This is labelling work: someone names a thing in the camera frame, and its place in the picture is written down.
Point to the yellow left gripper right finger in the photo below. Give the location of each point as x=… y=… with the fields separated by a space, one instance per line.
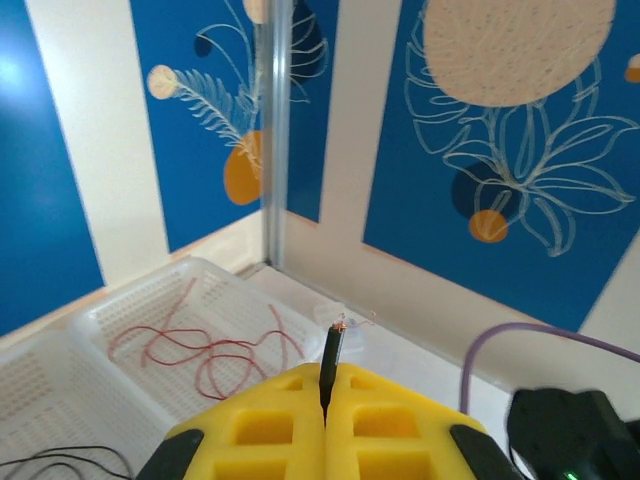
x=400 y=440

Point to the white plastic mesh basket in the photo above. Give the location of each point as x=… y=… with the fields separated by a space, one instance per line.
x=50 y=390
x=225 y=295

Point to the aluminium frame post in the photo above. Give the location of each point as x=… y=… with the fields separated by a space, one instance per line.
x=277 y=125

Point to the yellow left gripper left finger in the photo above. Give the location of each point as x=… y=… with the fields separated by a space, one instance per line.
x=260 y=435

